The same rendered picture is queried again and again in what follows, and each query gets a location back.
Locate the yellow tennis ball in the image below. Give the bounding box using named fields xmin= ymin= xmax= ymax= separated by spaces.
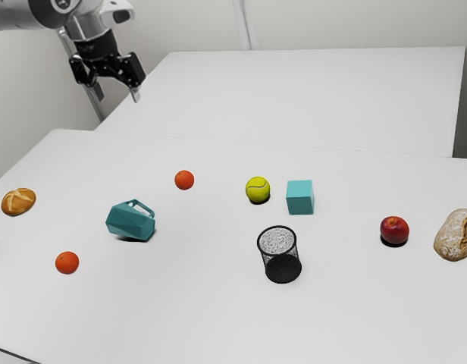
xmin=245 ymin=175 xmax=271 ymax=204

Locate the teal faceted mug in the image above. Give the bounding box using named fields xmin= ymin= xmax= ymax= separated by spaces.
xmin=105 ymin=198 xmax=156 ymax=243

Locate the teal cube block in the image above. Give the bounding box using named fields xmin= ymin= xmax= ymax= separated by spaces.
xmin=285 ymin=179 xmax=315 ymax=215

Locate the round bread roll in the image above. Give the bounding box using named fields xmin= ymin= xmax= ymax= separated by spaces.
xmin=1 ymin=187 xmax=37 ymax=218

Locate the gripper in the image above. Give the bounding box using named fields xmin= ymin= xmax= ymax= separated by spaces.
xmin=68 ymin=30 xmax=147 ymax=104

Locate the black mesh pen holder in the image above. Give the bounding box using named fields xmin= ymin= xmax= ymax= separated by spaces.
xmin=256 ymin=224 xmax=303 ymax=284

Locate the orange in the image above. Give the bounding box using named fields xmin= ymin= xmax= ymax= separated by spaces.
xmin=55 ymin=250 xmax=80 ymax=275
xmin=174 ymin=169 xmax=196 ymax=191

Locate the red apple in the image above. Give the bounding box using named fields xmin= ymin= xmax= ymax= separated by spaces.
xmin=379 ymin=215 xmax=411 ymax=245

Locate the rustic bread loaf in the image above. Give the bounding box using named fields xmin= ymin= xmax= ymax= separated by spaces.
xmin=433 ymin=207 xmax=467 ymax=262

